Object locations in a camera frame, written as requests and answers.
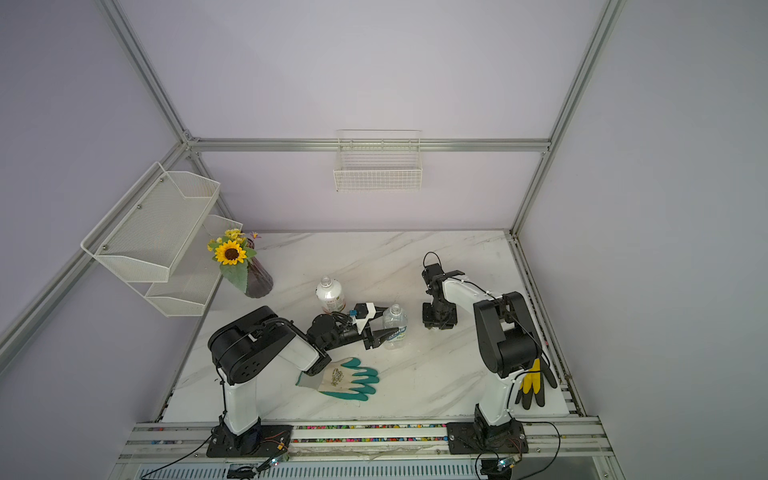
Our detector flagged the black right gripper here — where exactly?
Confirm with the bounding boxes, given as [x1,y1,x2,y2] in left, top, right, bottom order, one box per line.
[423,300,458,328]

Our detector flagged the clear small water bottle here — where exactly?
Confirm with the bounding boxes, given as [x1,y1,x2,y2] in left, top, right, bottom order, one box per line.
[382,304,408,349]

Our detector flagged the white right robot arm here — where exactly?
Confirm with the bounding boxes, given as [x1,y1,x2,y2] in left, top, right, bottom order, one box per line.
[422,270,558,428]

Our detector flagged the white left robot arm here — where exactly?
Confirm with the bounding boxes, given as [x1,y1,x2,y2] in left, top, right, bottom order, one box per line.
[207,303,398,437]

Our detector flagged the white label tea bottle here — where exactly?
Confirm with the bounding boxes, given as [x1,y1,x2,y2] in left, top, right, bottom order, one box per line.
[315,276,346,314]

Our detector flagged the green white work glove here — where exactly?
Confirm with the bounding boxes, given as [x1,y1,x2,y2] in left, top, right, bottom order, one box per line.
[296,357,379,401]

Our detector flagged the yellow black work glove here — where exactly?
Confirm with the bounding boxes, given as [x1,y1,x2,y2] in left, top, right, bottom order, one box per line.
[515,358,558,410]

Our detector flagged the dark glass flower vase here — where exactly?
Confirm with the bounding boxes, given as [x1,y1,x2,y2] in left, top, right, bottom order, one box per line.
[245,256,274,298]

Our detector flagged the artificial sunflower bouquet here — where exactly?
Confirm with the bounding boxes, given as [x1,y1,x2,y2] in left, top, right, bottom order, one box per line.
[206,228,256,293]

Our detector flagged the white mesh lower shelf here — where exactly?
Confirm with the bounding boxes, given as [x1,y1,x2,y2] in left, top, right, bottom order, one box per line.
[144,215,242,317]

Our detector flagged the white mesh shelf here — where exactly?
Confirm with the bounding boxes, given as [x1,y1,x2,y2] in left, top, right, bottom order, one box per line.
[144,215,242,317]
[81,163,220,283]

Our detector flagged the white mesh upper shelf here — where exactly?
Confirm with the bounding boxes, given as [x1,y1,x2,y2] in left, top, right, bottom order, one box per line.
[81,163,220,283]

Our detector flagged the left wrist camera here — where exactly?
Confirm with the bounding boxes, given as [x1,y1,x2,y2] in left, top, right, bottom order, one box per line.
[349,302,377,335]

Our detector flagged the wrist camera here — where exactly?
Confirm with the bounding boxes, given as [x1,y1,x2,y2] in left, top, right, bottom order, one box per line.
[349,302,377,335]
[421,263,445,291]

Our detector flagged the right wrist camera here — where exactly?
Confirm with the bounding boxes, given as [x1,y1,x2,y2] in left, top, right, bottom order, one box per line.
[421,263,445,291]

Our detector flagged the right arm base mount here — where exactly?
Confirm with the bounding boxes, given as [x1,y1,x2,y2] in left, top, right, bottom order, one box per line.
[446,405,529,455]

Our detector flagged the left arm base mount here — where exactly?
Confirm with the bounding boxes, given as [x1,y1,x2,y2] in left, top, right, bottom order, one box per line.
[206,419,293,459]

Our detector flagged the white wire wall basket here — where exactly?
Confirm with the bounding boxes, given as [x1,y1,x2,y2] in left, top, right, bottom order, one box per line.
[333,129,423,193]

